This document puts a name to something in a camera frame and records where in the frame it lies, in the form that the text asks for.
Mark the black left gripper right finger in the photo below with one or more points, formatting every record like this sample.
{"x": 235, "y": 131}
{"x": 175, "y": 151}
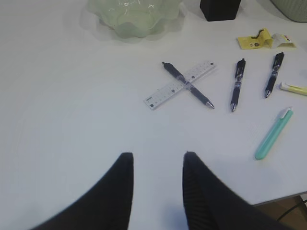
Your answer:
{"x": 210, "y": 205}

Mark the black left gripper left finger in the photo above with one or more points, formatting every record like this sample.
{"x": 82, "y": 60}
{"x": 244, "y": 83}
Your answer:
{"x": 106, "y": 206}

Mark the yellow utility knife pen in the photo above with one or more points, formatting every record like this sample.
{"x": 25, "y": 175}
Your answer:
{"x": 294, "y": 89}

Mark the black gel pen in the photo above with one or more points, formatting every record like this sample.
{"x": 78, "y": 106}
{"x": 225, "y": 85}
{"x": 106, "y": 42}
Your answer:
{"x": 275, "y": 69}
{"x": 240, "y": 67}

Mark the black gel pen right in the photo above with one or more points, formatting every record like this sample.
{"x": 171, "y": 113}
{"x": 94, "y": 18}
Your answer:
{"x": 275, "y": 69}

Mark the black square pen holder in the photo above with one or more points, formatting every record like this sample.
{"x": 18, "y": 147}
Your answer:
{"x": 219, "y": 10}

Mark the black gel pen middle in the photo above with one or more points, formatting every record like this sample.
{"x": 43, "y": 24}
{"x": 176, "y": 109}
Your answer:
{"x": 240, "y": 67}

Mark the grey-green woven plastic basket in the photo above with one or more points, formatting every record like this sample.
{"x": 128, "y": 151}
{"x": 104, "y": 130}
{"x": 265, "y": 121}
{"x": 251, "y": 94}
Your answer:
{"x": 295, "y": 10}

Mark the pale green glass plate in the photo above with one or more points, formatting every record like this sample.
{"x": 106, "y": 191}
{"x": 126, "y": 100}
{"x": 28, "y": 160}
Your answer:
{"x": 135, "y": 18}

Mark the mint green pen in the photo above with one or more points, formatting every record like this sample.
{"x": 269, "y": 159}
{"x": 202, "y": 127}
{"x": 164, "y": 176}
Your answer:
{"x": 273, "y": 134}

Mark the clear plastic ruler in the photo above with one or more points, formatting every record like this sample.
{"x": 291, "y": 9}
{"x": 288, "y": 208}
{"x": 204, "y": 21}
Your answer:
{"x": 174, "y": 87}

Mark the yellow packaging paper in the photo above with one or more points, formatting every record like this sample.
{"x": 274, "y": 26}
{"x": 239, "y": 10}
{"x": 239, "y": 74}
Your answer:
{"x": 265, "y": 39}

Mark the black pen under ruler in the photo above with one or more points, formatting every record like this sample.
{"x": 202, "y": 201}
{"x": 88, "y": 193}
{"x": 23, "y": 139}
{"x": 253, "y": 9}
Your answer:
{"x": 190, "y": 87}

